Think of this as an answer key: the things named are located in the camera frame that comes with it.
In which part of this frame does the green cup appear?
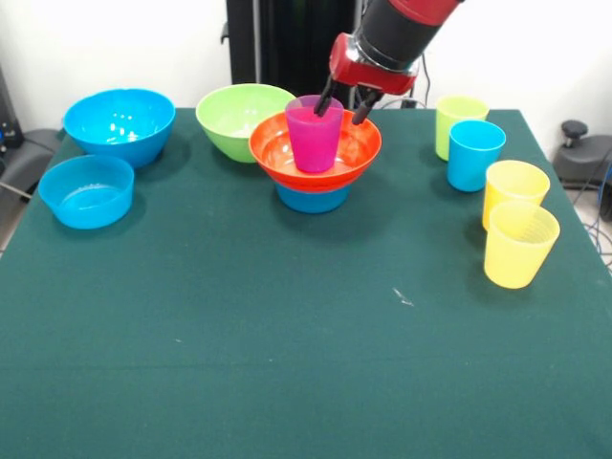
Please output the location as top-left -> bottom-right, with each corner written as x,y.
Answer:
434,95 -> 491,162

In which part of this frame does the yellow cup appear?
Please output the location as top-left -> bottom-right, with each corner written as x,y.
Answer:
481,160 -> 552,231
483,201 -> 561,291

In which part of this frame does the black wall cable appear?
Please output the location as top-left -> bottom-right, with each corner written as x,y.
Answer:
415,52 -> 434,109

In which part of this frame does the dark green tablecloth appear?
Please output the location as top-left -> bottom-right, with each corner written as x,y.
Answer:
0,107 -> 612,459

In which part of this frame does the black device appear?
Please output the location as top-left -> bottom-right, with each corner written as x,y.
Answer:
0,66 -> 24,150

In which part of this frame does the orange bowl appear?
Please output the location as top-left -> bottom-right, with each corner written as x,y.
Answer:
248,108 -> 383,194

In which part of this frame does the blue cup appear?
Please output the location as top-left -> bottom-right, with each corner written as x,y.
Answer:
447,120 -> 507,193

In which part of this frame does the large blue bowl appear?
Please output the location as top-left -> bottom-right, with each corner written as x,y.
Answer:
62,87 -> 177,169

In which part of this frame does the small blue bowl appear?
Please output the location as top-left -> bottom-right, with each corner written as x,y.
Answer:
37,154 -> 136,231
275,184 -> 353,214

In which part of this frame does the purple cup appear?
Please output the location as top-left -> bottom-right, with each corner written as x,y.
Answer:
284,94 -> 345,174

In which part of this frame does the green bowl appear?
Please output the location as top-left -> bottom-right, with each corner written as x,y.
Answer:
195,82 -> 297,164

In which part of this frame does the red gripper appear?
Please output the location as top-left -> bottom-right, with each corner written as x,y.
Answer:
313,32 -> 420,127

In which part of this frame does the black stand base with knob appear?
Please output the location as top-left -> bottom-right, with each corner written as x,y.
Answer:
554,119 -> 612,192

